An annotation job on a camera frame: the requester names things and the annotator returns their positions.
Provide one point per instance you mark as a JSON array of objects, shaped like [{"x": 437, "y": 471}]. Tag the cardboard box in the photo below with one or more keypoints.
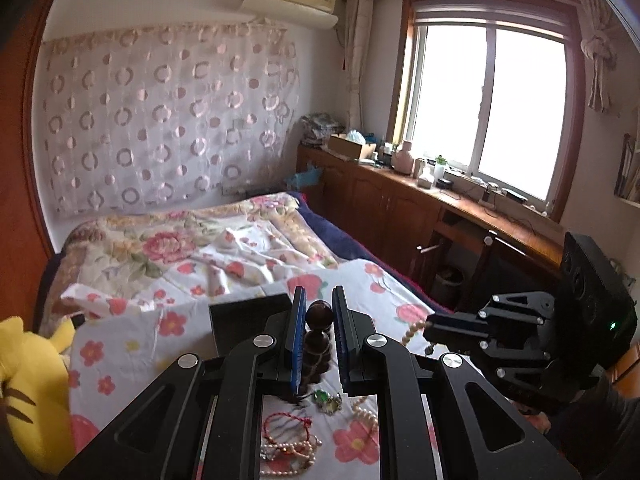
[{"x": 350, "y": 147}]

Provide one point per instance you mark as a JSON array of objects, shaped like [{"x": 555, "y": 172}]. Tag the white air conditioner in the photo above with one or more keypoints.
[{"x": 292, "y": 0}]

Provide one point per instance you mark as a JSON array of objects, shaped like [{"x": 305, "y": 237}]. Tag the pink vase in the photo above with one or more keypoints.
[{"x": 402, "y": 159}]

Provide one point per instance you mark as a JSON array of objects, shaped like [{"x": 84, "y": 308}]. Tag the green pendant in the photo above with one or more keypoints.
[{"x": 327, "y": 401}]

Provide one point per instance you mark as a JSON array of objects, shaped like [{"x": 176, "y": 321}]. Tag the white floral bedsheet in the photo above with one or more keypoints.
[{"x": 150, "y": 340}]

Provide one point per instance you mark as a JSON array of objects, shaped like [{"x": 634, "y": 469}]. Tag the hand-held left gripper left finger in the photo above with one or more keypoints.
[{"x": 299, "y": 340}]

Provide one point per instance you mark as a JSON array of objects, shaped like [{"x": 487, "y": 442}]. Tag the dark wooden jewelry stand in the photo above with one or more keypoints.
[{"x": 318, "y": 332}]

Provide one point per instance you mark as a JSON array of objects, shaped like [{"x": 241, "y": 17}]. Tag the long wooden cabinet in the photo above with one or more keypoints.
[{"x": 390, "y": 205}]

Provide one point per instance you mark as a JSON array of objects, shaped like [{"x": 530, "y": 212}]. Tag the dark blue blanket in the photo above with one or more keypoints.
[{"x": 360, "y": 245}]

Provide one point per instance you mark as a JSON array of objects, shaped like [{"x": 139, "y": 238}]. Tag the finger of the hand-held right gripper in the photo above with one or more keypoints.
[
  {"x": 452, "y": 327},
  {"x": 510, "y": 365}
]

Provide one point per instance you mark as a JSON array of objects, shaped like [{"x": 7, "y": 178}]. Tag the wooden framed window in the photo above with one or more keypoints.
[{"x": 492, "y": 110}]

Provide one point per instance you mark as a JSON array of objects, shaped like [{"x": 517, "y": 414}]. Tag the circle patterned wall cloth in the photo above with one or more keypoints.
[{"x": 160, "y": 115}]

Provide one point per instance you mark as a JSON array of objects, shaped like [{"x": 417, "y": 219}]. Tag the green capped bottle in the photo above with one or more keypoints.
[{"x": 440, "y": 167}]

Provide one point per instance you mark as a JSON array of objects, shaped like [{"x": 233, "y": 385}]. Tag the black jewelry box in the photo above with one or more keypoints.
[{"x": 240, "y": 325}]

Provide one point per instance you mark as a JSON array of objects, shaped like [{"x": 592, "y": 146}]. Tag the pile of newspapers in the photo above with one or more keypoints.
[{"x": 320, "y": 127}]

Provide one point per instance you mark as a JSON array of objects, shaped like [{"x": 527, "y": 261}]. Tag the blue plastic bag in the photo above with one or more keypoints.
[{"x": 306, "y": 176}]

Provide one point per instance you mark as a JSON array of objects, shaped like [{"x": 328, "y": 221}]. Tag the person's right forearm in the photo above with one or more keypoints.
[{"x": 600, "y": 435}]

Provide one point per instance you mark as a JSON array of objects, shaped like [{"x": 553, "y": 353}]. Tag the wooden wardrobe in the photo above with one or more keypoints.
[{"x": 22, "y": 150}]

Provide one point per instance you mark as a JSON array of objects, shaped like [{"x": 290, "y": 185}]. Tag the dark waste bin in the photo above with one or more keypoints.
[{"x": 447, "y": 285}]

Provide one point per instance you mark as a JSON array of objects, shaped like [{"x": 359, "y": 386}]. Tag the yellow plush toy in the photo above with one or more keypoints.
[{"x": 37, "y": 400}]

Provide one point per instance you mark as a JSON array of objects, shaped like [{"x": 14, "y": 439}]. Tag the white tissue pack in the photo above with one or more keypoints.
[{"x": 425, "y": 179}]

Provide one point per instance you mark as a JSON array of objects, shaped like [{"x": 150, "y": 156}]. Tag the wall shelf with books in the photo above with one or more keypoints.
[{"x": 629, "y": 170}]

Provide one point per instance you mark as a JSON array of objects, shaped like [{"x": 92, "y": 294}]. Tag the beige floral quilt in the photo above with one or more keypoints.
[{"x": 165, "y": 245}]

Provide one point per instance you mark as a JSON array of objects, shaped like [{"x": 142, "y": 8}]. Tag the tied beige curtain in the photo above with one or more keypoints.
[{"x": 597, "y": 50}]

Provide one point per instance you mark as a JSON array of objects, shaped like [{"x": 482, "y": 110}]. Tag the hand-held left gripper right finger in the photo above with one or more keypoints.
[{"x": 341, "y": 340}]

